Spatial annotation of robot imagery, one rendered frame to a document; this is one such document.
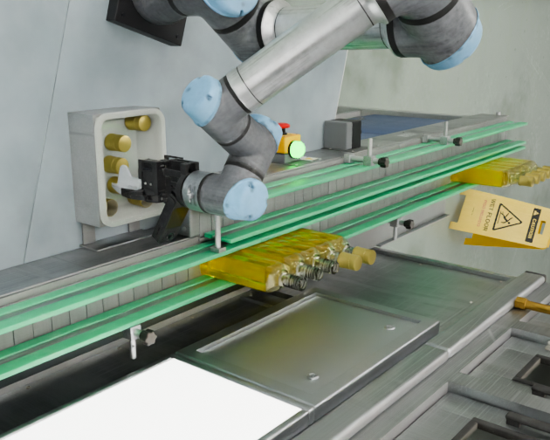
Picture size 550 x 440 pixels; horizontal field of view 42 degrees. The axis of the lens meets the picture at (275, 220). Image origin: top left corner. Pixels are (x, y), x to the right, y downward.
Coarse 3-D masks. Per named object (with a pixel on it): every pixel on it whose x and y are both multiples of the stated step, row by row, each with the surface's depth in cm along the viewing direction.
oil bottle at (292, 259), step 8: (248, 248) 155; (256, 248) 155; (264, 248) 155; (272, 248) 154; (280, 248) 154; (264, 256) 151; (272, 256) 150; (280, 256) 149; (288, 256) 149; (296, 256) 150; (288, 264) 148; (296, 264) 148; (288, 272) 148; (296, 272) 148
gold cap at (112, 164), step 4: (108, 156) 145; (112, 156) 144; (104, 160) 144; (108, 160) 144; (112, 160) 143; (116, 160) 142; (120, 160) 143; (124, 160) 143; (104, 164) 144; (108, 164) 143; (112, 164) 143; (116, 164) 142; (120, 164) 143; (124, 164) 144; (128, 164) 144; (104, 168) 145; (108, 168) 144; (112, 168) 143; (116, 168) 142; (108, 172) 145; (112, 172) 144; (116, 172) 143
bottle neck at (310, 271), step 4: (300, 264) 149; (304, 264) 149; (300, 268) 148; (304, 268) 147; (308, 268) 147; (312, 268) 146; (316, 268) 146; (320, 268) 146; (300, 272) 148; (304, 272) 147; (308, 272) 146; (312, 272) 146; (316, 272) 145; (320, 272) 148; (304, 276) 148; (308, 276) 147; (312, 276) 146; (316, 276) 146; (320, 276) 147; (316, 280) 146
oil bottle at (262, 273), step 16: (224, 256) 151; (240, 256) 151; (256, 256) 151; (208, 272) 155; (224, 272) 152; (240, 272) 149; (256, 272) 146; (272, 272) 144; (256, 288) 147; (272, 288) 144
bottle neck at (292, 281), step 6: (282, 276) 144; (288, 276) 143; (294, 276) 143; (300, 276) 143; (282, 282) 144; (288, 282) 143; (294, 282) 142; (300, 282) 144; (306, 282) 143; (294, 288) 142; (300, 288) 142
